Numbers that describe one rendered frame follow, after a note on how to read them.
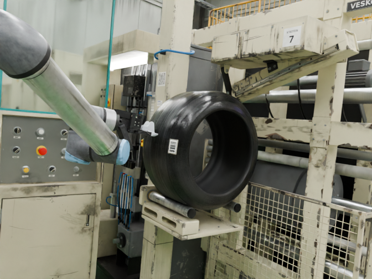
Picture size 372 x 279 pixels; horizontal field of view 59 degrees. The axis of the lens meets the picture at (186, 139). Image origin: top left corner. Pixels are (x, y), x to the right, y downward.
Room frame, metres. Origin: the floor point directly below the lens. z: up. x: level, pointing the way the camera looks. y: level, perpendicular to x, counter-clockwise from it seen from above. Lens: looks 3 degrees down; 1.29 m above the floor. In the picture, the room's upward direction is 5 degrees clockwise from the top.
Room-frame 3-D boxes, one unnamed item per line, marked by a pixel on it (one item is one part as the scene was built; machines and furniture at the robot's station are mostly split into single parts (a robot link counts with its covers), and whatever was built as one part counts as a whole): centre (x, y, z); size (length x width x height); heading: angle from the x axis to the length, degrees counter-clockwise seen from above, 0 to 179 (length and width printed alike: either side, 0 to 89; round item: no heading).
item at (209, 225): (1.65, -0.06, 0.80); 0.37 x 0.36 x 0.02; 127
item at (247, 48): (1.72, -0.38, 1.71); 0.61 x 0.25 x 0.15; 37
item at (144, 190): (1.79, 0.04, 0.90); 0.40 x 0.03 x 0.10; 127
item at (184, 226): (1.56, 0.05, 0.84); 0.36 x 0.09 x 0.06; 37
